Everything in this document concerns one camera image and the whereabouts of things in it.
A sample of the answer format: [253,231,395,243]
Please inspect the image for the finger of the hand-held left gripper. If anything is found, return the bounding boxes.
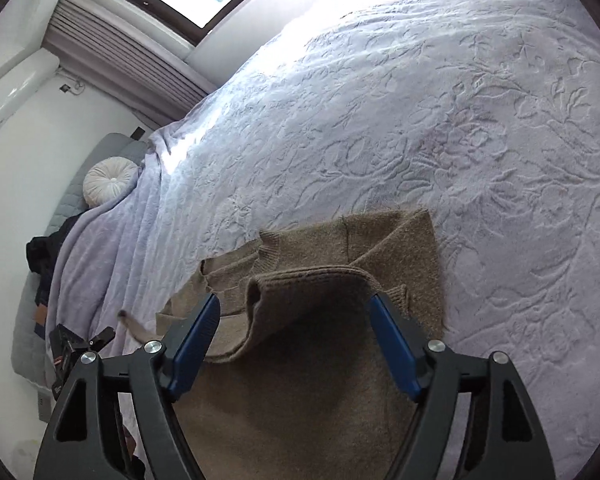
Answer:
[87,326,117,352]

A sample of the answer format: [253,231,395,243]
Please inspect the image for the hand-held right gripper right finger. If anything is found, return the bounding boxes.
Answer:
[367,294,553,480]

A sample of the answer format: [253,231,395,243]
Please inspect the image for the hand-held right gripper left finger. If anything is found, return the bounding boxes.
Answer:
[32,292,222,480]

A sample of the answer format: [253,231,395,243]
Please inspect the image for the brown knit sweater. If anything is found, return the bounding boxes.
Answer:
[117,208,448,480]

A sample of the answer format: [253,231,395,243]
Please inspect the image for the dark clothes pile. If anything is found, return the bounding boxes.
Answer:
[26,212,86,311]

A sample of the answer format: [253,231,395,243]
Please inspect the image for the blue jeans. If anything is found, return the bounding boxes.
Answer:
[32,280,56,336]

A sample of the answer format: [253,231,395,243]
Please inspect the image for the round white pillow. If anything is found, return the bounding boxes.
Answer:
[82,156,138,207]

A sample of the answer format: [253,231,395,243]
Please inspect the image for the grey quilted headboard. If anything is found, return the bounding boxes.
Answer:
[10,132,151,391]

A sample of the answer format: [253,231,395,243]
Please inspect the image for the lavender embossed blanket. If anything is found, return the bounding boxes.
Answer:
[45,0,600,480]

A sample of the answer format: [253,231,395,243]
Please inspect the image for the white air conditioner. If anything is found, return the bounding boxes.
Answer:
[0,49,61,142]

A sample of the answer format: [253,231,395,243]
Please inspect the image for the grey pleated curtain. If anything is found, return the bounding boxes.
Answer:
[45,0,216,131]

